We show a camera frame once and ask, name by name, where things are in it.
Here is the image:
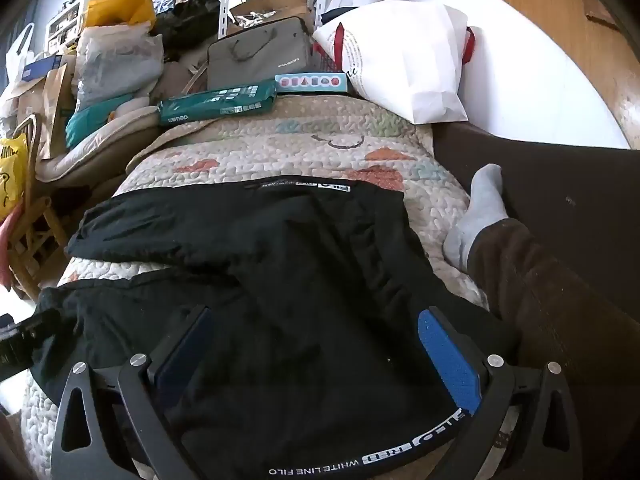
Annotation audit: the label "person's right leg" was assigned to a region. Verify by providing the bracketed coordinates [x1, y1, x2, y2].
[467, 217, 640, 480]

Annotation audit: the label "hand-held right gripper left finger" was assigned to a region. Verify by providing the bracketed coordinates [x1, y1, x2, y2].
[50, 304, 217, 480]

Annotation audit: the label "teal packet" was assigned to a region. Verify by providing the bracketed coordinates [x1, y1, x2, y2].
[156, 79, 278, 127]

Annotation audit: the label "yellow plastic bag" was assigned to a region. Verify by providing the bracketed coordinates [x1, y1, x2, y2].
[0, 135, 28, 221]

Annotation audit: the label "teal cloth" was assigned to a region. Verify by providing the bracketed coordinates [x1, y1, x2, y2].
[65, 92, 136, 148]

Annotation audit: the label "black bag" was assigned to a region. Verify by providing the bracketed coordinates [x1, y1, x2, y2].
[155, 0, 221, 63]

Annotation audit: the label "wooden chair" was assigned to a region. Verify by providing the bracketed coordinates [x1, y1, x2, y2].
[0, 112, 71, 301]

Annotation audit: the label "white shelf unit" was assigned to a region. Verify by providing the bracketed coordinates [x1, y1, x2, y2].
[45, 0, 86, 53]

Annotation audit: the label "black pants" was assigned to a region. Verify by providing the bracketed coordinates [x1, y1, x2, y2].
[32, 175, 521, 480]

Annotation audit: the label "light blue shapes box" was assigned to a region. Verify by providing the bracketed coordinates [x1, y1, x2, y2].
[274, 72, 348, 96]

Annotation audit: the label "white plastic bag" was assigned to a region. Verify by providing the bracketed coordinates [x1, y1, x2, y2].
[5, 22, 38, 86]

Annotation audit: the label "quilted patterned blanket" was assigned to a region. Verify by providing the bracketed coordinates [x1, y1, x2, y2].
[22, 95, 521, 480]

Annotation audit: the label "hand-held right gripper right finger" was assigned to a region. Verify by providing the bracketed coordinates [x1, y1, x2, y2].
[416, 306, 586, 480]

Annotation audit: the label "brown paper bag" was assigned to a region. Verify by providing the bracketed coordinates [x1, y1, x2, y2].
[30, 57, 78, 161]

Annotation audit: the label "beige cushion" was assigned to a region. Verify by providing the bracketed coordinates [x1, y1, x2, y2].
[37, 97, 166, 186]

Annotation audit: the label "clear plastic bag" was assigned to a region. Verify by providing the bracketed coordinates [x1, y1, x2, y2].
[75, 22, 166, 111]

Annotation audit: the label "grey sock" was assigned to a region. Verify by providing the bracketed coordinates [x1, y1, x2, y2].
[442, 162, 510, 271]

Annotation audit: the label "cardboard box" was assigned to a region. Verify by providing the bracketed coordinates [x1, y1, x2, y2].
[230, 0, 313, 28]

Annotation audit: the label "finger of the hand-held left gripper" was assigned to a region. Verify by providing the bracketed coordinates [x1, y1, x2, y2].
[0, 307, 63, 383]

